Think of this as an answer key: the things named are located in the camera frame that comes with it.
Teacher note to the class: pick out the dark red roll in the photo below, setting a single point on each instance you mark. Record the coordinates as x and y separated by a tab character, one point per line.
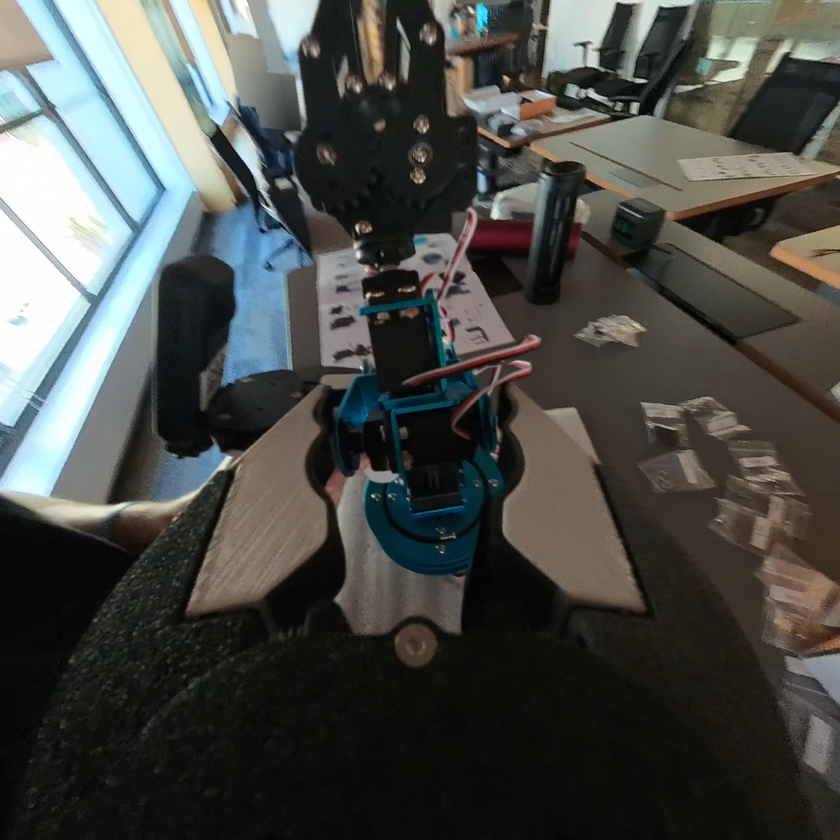
505	239

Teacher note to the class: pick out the row of clear parts packets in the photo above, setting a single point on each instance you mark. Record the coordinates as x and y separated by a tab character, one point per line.
754	518

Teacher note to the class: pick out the black cylindrical tube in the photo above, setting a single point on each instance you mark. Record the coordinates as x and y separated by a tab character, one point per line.
554	229

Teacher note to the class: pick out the dark grey desk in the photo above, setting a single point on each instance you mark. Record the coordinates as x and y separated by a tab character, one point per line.
590	380

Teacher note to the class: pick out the printed paper sheet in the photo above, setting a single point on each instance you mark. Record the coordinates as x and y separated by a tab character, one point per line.
748	166

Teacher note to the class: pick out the small clear screw bag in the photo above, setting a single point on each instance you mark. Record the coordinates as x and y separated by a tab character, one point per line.
610	330

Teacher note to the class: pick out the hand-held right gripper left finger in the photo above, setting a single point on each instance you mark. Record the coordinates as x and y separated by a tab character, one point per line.
262	512

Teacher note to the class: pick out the white plastic bag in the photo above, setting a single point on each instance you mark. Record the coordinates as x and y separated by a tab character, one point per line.
518	203

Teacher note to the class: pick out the person's left forearm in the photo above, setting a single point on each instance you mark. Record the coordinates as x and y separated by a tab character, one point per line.
65	508

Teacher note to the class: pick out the printed instruction sheet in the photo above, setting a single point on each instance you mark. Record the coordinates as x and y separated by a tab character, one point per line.
485	321

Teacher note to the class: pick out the large window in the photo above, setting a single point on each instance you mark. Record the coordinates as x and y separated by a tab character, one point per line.
65	229

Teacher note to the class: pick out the black box with green lights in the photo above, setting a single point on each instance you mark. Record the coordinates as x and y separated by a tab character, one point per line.
640	223

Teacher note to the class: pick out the yellow-edged table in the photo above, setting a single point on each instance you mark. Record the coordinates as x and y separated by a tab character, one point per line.
814	253

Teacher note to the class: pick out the grey table with wooden edge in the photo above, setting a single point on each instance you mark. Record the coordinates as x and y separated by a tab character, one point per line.
656	144

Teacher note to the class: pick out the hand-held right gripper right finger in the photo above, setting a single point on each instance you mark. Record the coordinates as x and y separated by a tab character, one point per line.
571	525

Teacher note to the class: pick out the black desk pad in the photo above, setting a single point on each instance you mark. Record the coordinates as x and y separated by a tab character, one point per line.
715	292

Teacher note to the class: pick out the blue toy robot arm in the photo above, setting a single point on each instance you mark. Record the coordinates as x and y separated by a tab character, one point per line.
400	348

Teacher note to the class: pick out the white foam sheet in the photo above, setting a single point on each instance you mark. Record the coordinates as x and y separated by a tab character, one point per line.
394	590

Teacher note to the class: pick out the black office chair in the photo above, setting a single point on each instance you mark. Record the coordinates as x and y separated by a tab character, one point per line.
282	197
613	33
794	105
656	46

